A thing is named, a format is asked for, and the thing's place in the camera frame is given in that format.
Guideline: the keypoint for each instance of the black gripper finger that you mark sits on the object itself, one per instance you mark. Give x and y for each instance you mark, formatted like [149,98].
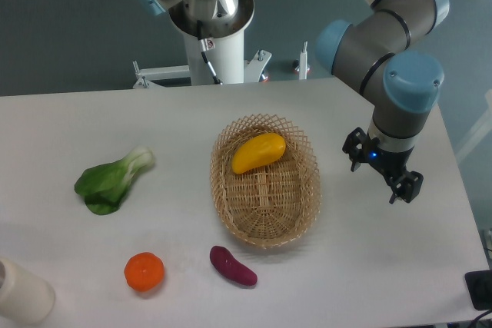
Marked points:
[354,148]
[406,186]

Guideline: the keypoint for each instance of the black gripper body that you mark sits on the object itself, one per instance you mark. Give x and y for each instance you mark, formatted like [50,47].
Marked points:
[391,165]

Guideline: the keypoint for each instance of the yellow mango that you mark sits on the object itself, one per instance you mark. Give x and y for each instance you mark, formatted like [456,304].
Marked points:
[259,151]

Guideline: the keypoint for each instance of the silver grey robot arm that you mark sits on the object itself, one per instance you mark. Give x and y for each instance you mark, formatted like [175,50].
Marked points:
[373,58]

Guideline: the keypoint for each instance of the woven wicker basket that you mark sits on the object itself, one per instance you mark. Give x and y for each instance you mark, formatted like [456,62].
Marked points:
[267,206]

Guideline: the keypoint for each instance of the black device at edge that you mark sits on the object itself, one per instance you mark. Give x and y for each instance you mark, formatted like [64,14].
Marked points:
[479,288]

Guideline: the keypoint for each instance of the purple sweet potato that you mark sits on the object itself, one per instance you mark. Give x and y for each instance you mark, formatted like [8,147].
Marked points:
[226,264]

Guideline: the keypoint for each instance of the orange tangerine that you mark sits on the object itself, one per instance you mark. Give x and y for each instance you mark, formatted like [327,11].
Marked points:
[144,271]

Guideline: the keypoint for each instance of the green bok choy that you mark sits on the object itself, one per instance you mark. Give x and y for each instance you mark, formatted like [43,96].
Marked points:
[105,186]

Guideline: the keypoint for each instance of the white cylindrical bottle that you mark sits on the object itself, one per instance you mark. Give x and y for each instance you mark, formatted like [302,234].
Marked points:
[25,297]

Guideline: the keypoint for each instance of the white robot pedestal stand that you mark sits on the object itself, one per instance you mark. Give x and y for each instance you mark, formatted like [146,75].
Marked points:
[213,34]

